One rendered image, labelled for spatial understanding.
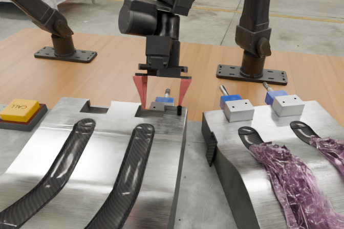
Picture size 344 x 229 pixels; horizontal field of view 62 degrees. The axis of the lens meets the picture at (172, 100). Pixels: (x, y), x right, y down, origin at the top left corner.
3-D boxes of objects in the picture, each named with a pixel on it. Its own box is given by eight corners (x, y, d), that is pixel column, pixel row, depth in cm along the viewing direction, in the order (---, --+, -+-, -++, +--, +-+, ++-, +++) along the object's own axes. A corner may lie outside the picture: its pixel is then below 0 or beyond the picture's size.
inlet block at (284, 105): (252, 93, 71) (256, 74, 68) (271, 91, 71) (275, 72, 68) (276, 127, 60) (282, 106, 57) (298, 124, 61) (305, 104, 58)
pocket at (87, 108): (90, 113, 60) (88, 98, 58) (115, 115, 59) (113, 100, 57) (82, 127, 56) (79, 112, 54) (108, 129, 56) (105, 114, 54)
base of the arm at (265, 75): (294, 60, 75) (291, 49, 80) (217, 52, 78) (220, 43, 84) (287, 86, 79) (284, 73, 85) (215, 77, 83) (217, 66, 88)
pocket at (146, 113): (141, 117, 59) (140, 102, 57) (166, 119, 58) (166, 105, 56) (135, 132, 55) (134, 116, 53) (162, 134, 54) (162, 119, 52)
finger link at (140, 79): (164, 112, 59) (166, 67, 58) (130, 110, 60) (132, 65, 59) (167, 109, 66) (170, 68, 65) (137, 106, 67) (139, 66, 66)
